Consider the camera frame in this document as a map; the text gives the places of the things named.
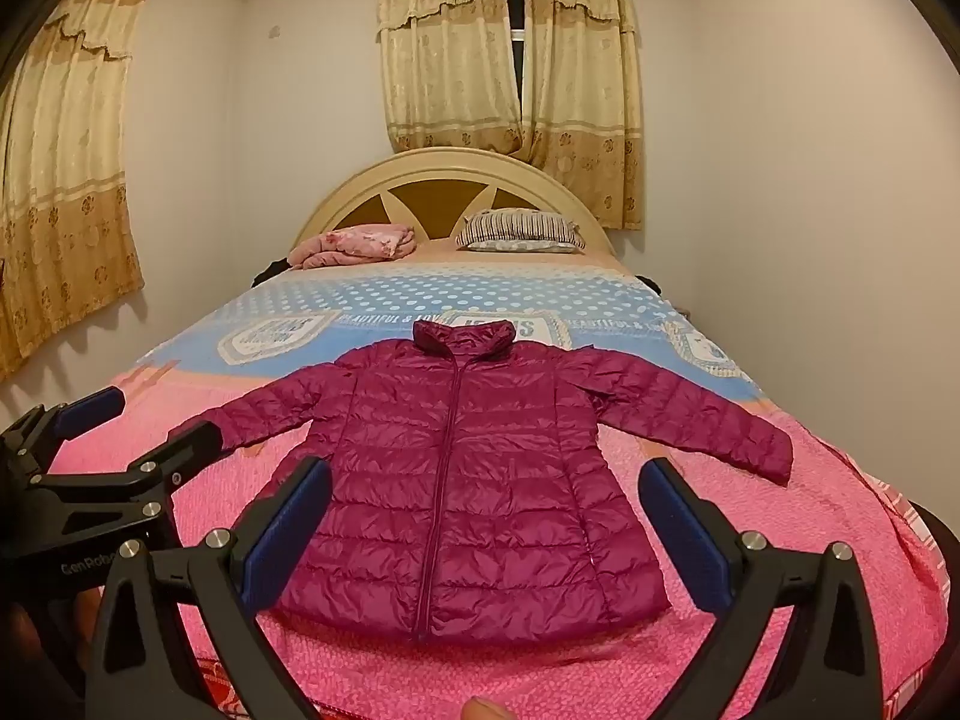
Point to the short beige floral curtain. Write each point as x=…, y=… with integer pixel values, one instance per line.
x=442, y=67

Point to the pink floral folded quilt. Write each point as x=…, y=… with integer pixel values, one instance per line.
x=352, y=244

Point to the person's right hand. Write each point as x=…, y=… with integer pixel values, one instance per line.
x=486, y=710

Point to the red patterned bedsheet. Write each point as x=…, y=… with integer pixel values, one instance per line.
x=916, y=514

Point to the wide beige floral curtain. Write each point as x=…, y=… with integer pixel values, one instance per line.
x=67, y=202

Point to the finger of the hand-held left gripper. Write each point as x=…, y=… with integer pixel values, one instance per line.
x=94, y=405
x=191, y=444

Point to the long beige floral curtain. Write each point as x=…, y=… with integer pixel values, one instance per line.
x=585, y=105

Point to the striped pillow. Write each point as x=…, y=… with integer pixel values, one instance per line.
x=517, y=229

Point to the person's left hand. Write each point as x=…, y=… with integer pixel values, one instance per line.
x=34, y=641

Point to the dark window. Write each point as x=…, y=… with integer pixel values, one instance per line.
x=516, y=7

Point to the cream wooden headboard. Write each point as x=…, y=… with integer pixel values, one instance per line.
x=352, y=187

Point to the magenta quilted down jacket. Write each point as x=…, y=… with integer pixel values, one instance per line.
x=465, y=480

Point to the dark bedside object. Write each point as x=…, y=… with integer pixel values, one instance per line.
x=270, y=270
x=651, y=285

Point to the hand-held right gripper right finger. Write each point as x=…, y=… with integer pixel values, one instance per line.
x=686, y=532

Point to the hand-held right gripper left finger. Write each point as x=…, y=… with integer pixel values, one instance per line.
x=289, y=532

